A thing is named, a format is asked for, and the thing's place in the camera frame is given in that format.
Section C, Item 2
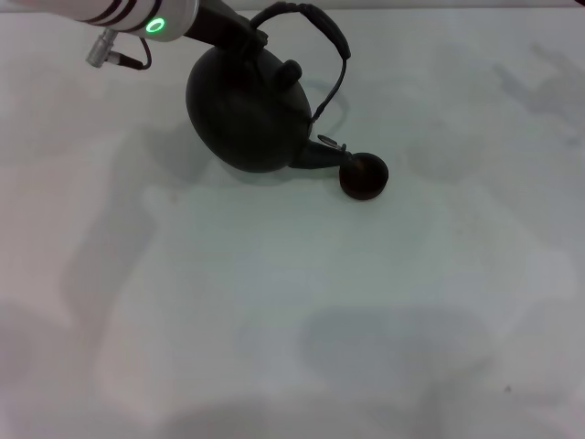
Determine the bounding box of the black round teapot with handle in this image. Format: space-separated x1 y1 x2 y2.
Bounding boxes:
185 1 354 175

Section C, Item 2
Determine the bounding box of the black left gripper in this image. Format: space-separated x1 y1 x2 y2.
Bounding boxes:
182 0 270 52

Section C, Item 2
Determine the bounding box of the left arm cable with metal plug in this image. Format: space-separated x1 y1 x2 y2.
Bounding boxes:
85 27 153 71

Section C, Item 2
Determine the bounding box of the small dark round teacup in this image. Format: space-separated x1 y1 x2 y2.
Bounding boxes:
338 152 390 202

